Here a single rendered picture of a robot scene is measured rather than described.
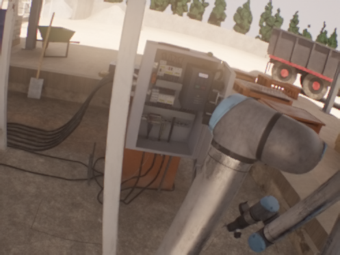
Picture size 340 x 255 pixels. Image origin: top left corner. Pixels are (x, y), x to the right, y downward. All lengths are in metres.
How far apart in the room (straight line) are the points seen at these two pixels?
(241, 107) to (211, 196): 0.21
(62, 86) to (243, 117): 3.47
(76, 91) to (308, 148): 3.53
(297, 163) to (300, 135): 0.06
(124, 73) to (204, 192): 0.54
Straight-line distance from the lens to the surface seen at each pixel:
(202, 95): 1.40
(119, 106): 0.95
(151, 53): 1.30
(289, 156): 0.53
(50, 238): 1.75
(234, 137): 0.54
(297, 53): 9.50
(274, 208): 1.17
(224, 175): 0.56
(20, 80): 4.12
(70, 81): 3.81
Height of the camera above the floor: 1.37
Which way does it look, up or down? 21 degrees down
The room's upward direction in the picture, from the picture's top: 14 degrees clockwise
